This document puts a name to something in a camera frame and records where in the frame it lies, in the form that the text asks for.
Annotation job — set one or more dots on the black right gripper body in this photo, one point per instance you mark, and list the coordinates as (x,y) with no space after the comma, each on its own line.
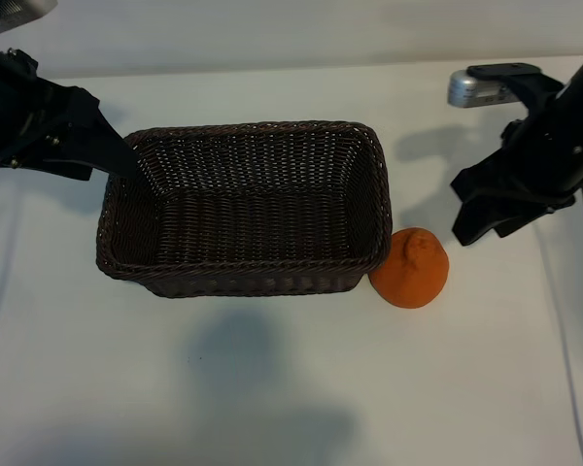
(558,145)

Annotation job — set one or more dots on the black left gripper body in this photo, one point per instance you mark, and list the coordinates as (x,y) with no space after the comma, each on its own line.
(24,121)

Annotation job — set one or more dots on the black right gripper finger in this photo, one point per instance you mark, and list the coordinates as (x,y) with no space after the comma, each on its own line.
(490,182)
(505,213)

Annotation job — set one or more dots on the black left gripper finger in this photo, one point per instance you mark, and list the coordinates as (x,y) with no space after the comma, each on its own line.
(83,107)
(107,148)

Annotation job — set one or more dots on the orange soft toy fruit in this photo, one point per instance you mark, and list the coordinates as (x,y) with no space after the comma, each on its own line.
(415,276)

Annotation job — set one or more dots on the dark brown woven basket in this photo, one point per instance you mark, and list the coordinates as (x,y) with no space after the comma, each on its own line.
(252,228)

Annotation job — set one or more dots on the black right camera mount bracket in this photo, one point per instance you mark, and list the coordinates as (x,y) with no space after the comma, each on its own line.
(529,82)

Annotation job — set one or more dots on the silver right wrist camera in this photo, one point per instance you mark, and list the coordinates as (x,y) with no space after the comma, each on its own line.
(466,89)

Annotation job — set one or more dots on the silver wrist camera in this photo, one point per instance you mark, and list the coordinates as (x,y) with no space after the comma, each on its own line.
(19,12)
(466,89)

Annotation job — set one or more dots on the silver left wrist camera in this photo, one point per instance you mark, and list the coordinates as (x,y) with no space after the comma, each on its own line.
(19,12)

